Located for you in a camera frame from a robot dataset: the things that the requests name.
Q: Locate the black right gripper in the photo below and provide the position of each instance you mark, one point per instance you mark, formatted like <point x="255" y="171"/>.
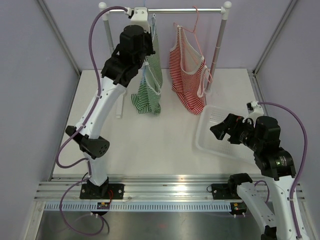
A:
<point x="235" y="122"/>

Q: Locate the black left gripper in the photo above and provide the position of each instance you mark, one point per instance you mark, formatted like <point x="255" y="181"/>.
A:
<point x="147" y="36"/>

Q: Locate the blue wire hanger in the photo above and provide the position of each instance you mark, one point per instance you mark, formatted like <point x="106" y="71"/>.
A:
<point x="152" y="66"/>

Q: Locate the green striped tank top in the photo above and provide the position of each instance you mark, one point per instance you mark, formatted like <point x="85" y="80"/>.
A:
<point x="147" y="99"/>

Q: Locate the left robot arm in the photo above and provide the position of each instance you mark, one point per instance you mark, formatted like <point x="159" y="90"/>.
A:
<point x="135" y="44"/>

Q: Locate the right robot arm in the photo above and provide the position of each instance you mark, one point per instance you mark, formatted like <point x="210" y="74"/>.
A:
<point x="262" y="136"/>

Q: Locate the red striped tank top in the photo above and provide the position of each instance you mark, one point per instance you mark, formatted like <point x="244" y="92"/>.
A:
<point x="188" y="71"/>

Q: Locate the white plastic basket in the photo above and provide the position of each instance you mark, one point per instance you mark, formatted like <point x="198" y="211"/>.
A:
<point x="208" y="143"/>

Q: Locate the white and silver clothes rack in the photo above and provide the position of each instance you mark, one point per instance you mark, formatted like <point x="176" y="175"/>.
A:
<point x="223" y="10"/>

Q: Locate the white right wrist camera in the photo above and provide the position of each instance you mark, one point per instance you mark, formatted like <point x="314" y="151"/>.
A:
<point x="254" y="112"/>

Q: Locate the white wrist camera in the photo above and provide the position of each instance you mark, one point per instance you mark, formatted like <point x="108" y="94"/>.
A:
<point x="254" y="112"/>
<point x="139" y="16"/>

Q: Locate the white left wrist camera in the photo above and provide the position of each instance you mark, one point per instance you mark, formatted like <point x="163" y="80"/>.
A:
<point x="139" y="16"/>

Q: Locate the pink wire hanger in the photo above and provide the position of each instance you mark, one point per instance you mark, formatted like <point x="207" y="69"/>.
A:
<point x="194" y="32"/>

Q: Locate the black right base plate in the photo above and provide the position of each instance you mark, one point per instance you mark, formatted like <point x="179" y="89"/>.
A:
<point x="219" y="191"/>

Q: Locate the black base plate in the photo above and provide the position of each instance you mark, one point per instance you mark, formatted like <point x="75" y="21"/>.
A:
<point x="115" y="191"/>
<point x="219" y="191"/>

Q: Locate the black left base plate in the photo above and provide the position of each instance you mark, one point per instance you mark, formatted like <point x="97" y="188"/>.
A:
<point x="115" y="191"/>

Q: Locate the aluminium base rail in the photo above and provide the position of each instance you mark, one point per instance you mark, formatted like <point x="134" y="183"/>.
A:
<point x="141" y="188"/>

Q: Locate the white slotted cable duct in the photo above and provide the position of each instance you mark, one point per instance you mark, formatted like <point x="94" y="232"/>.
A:
<point x="142" y="207"/>

